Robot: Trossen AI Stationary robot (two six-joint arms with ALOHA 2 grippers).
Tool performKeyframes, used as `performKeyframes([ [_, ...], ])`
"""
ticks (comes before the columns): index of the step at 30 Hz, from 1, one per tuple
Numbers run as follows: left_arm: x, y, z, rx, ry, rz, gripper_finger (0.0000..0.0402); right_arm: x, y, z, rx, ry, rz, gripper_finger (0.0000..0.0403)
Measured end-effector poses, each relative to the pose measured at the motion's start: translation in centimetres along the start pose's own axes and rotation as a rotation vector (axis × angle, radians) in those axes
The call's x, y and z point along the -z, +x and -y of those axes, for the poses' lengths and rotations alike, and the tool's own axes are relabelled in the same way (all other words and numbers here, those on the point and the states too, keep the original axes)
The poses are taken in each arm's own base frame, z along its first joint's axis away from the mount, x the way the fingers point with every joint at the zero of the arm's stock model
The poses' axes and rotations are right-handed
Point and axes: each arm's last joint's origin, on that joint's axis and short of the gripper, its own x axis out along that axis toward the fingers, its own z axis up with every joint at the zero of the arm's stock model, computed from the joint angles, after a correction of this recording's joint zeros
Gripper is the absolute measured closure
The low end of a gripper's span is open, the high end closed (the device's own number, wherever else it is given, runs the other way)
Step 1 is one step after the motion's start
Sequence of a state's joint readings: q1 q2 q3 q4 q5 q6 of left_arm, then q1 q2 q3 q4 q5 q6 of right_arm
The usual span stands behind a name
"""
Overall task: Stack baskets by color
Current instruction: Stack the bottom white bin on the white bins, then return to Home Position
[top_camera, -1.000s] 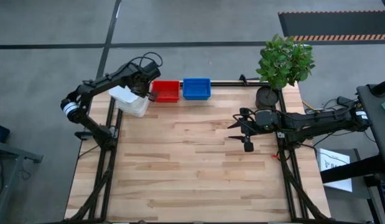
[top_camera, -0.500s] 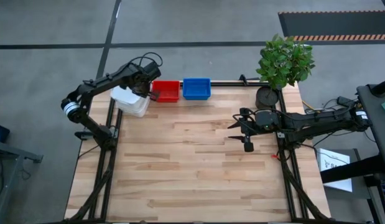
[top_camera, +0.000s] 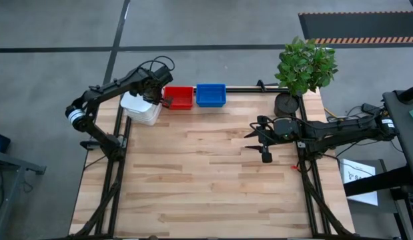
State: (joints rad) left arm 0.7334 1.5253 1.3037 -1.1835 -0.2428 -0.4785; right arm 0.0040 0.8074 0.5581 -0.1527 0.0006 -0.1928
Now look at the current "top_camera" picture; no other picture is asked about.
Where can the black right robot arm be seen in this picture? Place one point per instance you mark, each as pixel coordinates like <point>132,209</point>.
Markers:
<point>343,128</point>

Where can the potted green leafy plant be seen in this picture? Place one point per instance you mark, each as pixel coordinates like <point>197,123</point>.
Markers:
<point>306,66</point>

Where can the white cardboard box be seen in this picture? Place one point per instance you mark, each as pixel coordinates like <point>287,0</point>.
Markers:
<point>366,199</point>

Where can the black device with blue light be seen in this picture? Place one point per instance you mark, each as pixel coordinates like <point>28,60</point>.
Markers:
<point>1,141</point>

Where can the small red tag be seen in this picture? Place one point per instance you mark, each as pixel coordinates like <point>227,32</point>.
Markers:
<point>294,167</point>

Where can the black hazard-striped floor mat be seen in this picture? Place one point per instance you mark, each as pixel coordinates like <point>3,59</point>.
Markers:
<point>359,26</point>

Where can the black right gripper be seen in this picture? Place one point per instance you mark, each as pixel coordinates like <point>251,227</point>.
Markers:
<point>284,130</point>

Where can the red plastic slotted basket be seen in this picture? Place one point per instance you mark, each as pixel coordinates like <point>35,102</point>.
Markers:
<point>181,96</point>

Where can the black office desk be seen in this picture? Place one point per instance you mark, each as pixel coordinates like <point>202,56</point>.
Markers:
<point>403,140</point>

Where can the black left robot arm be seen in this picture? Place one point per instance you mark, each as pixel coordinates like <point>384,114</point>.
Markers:
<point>102,90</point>

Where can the white plastic storage bin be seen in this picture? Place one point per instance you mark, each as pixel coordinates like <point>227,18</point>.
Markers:
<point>149,120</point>
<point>136,103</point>

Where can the black power adapter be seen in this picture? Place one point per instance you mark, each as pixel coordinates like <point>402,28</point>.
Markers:
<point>369,109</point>

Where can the grey metal stand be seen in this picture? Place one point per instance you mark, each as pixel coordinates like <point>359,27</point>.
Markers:
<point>12,163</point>

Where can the blue plastic slotted basket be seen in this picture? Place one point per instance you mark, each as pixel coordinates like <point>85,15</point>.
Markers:
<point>211,95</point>

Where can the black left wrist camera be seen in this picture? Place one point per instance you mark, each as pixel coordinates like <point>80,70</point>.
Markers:
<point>164,75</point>

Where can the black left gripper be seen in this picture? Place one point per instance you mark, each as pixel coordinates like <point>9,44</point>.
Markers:
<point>151,88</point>

